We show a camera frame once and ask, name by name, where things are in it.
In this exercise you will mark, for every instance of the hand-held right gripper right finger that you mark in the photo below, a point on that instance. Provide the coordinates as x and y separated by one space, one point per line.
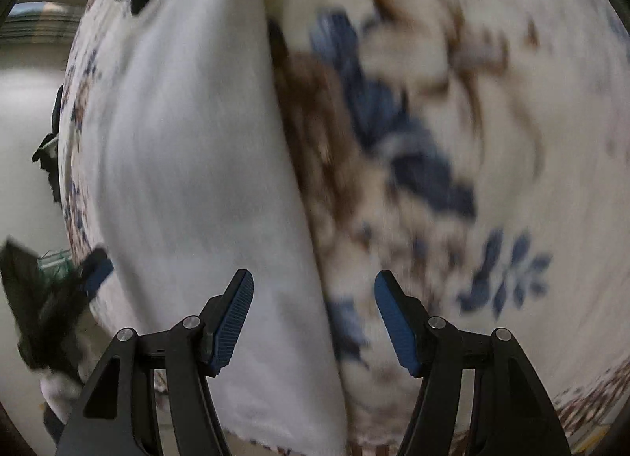
396 324

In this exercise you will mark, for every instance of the green basket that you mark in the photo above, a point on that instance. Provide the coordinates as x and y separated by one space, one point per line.
55 265

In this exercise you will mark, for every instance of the black object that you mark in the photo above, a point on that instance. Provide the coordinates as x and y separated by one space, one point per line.
49 151

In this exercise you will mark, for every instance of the floral printed blanket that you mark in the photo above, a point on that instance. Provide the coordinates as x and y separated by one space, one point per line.
443 141

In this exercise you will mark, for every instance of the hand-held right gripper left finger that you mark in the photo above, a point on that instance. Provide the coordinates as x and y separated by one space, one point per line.
234 318

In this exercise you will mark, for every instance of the white cloth garment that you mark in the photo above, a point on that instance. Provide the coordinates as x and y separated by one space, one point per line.
187 180

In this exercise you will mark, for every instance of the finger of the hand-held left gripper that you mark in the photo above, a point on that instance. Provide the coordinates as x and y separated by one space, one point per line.
98 270

